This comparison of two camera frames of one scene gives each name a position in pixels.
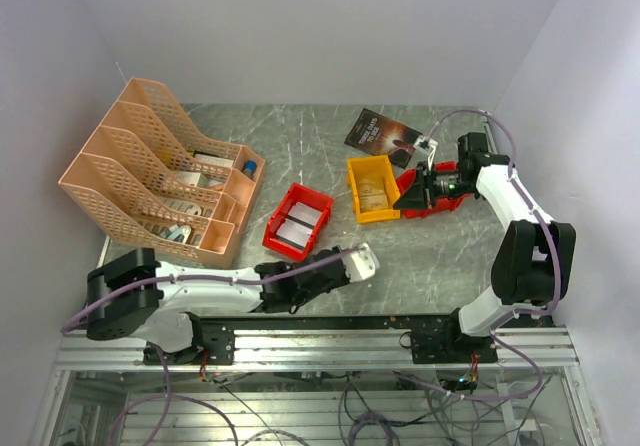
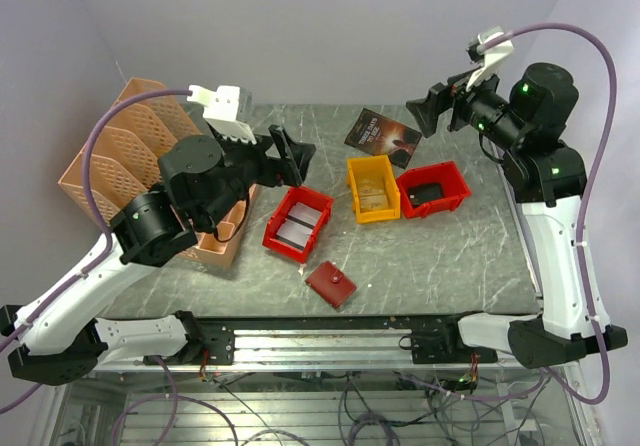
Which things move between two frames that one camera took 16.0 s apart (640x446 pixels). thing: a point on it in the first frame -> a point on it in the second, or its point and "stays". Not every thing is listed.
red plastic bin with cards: x=293 y=229 stays
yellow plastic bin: x=373 y=188 stays
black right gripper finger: x=414 y=197 -> x=428 y=109
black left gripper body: x=302 y=299 -> x=245 y=163
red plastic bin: x=404 y=179 stays
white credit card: x=299 y=224 stays
